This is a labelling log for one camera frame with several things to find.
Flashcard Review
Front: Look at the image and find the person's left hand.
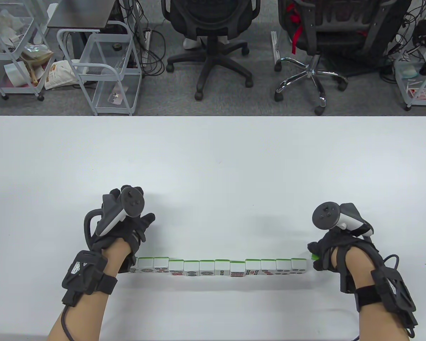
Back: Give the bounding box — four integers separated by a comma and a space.
90, 185, 156, 253

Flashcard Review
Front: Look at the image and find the person's right hand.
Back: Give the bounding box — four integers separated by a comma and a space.
307, 229, 381, 283

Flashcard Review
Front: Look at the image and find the row of mahjong tiles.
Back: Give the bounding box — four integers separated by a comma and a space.
129, 256, 308, 278

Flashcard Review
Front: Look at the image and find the person's right forearm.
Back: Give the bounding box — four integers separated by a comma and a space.
332, 246, 409, 341

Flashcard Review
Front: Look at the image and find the person's left forearm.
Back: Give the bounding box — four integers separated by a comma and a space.
48, 239, 132, 341

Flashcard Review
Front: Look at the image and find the black white handheld controller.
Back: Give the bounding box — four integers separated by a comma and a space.
95, 186, 145, 237
312, 201, 375, 238

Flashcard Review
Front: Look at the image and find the black glove sensor box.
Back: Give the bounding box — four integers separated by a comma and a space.
118, 253, 138, 274
339, 274, 356, 294

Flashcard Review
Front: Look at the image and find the white printed paper bag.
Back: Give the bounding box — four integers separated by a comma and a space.
44, 60, 81, 90

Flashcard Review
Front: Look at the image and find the white power strip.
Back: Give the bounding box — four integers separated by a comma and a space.
144, 29, 153, 65

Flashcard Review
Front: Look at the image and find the pink paper sheet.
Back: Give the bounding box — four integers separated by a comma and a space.
0, 75, 34, 88

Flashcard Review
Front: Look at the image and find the white paper sheet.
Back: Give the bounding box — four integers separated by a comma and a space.
4, 61, 31, 81

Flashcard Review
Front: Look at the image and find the crinkled snack package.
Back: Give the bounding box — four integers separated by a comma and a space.
21, 43, 54, 69

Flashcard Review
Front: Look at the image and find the dark grey desk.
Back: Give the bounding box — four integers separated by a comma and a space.
47, 0, 120, 63

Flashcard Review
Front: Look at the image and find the black office chair chrome base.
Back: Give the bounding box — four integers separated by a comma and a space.
271, 0, 413, 116

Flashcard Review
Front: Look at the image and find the crumpled white plastic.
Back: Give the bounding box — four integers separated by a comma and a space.
0, 9, 23, 40

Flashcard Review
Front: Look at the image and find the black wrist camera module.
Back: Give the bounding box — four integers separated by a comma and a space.
61, 250, 118, 307
354, 268, 419, 338

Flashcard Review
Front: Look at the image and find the white wire cart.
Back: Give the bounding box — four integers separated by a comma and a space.
392, 44, 426, 111
56, 20, 143, 117
0, 0, 47, 102

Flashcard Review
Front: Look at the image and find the white metal rail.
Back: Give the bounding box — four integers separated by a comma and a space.
271, 31, 282, 61

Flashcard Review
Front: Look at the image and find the black floor cable bundle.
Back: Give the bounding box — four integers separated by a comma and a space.
121, 0, 166, 77

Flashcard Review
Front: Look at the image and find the red fabric strap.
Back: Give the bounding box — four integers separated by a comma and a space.
286, 2, 306, 55

